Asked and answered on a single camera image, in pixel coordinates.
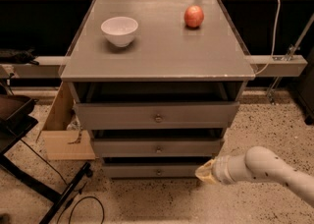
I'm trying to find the grey drawer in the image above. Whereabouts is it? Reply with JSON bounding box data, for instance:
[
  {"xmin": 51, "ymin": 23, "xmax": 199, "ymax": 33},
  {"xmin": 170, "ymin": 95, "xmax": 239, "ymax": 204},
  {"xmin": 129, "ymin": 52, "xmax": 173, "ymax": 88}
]
[
  {"xmin": 92, "ymin": 129, "xmax": 224, "ymax": 157},
  {"xmin": 72, "ymin": 82, "xmax": 240, "ymax": 131},
  {"xmin": 103, "ymin": 156, "xmax": 210, "ymax": 178}
]

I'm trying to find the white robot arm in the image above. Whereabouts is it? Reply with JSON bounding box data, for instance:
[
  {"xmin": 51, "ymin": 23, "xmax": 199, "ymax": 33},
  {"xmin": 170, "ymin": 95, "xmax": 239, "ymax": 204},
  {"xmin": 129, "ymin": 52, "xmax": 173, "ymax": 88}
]
[{"xmin": 195, "ymin": 146, "xmax": 314, "ymax": 206}]

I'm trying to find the grey top drawer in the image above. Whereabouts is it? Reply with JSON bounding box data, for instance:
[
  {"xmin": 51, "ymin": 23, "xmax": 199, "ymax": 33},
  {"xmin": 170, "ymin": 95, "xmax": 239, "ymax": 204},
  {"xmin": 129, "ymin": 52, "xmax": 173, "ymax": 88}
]
[{"xmin": 72, "ymin": 82, "xmax": 240, "ymax": 131}]

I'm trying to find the grey bottom drawer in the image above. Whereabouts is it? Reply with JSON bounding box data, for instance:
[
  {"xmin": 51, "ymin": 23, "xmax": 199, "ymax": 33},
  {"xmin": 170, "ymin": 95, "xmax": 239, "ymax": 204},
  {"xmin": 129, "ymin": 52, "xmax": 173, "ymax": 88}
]
[{"xmin": 103, "ymin": 156, "xmax": 210, "ymax": 178}]

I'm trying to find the grey drawer cabinet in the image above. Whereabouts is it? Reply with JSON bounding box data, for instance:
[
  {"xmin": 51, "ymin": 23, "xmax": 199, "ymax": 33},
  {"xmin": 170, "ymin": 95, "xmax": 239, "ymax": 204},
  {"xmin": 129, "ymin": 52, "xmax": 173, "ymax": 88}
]
[{"xmin": 59, "ymin": 0, "xmax": 256, "ymax": 180}]

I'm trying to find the wooden box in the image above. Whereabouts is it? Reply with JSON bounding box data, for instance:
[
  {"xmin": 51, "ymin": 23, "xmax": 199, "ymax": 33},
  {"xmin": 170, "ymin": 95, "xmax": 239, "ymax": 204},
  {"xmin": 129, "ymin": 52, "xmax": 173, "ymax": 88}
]
[{"xmin": 39, "ymin": 83, "xmax": 95, "ymax": 160}]

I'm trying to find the red apple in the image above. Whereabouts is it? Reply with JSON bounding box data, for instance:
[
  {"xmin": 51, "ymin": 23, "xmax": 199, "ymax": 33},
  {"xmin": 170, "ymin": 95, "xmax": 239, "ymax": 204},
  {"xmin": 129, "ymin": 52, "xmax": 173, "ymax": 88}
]
[{"xmin": 183, "ymin": 5, "xmax": 204, "ymax": 28}]

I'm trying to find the white ceramic bowl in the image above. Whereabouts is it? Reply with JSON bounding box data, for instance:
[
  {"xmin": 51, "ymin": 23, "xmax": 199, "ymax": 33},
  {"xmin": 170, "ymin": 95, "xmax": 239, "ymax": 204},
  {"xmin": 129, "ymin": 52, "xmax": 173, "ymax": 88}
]
[{"xmin": 101, "ymin": 17, "xmax": 138, "ymax": 47}]

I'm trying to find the black cloth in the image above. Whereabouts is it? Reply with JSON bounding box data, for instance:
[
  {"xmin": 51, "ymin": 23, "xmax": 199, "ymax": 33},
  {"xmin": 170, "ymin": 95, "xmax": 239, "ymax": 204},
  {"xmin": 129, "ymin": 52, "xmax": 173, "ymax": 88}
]
[{"xmin": 0, "ymin": 49, "xmax": 38, "ymax": 65}]

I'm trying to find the black floor cable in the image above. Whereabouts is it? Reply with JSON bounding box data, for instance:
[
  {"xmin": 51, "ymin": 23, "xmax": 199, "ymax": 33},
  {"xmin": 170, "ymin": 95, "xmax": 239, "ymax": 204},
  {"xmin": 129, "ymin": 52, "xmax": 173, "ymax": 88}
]
[{"xmin": 19, "ymin": 139, "xmax": 106, "ymax": 224}]

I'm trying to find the black stand frame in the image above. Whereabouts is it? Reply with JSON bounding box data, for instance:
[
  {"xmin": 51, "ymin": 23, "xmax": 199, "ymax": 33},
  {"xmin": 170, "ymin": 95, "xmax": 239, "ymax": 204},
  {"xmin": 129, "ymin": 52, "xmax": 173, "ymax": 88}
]
[{"xmin": 0, "ymin": 96, "xmax": 102, "ymax": 224}]

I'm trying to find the white cable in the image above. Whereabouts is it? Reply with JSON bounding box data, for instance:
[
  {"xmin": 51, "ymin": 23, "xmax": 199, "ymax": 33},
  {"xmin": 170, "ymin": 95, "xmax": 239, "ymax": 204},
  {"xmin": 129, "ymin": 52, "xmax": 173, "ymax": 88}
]
[{"xmin": 254, "ymin": 0, "xmax": 283, "ymax": 77}]

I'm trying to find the metal rail beam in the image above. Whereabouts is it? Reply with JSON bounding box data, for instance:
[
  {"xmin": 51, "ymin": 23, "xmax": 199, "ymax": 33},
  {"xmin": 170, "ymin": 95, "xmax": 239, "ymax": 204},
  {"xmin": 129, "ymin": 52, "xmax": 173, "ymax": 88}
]
[{"xmin": 0, "ymin": 55, "xmax": 307, "ymax": 79}]

